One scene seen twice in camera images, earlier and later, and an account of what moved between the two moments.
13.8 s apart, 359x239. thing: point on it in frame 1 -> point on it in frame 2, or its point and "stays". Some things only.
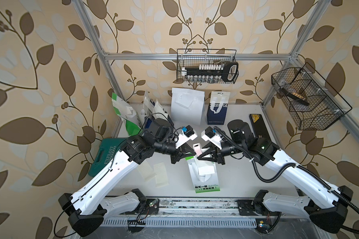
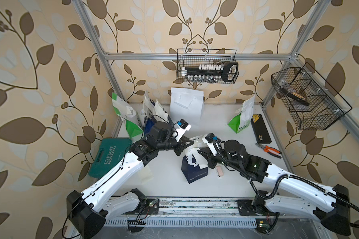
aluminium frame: (350, 117) stays
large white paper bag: (187, 105) stays
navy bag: (217, 108) -> (192, 174)
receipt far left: (145, 171) stays
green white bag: (203, 175) -> (244, 118)
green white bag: (124, 110) stays
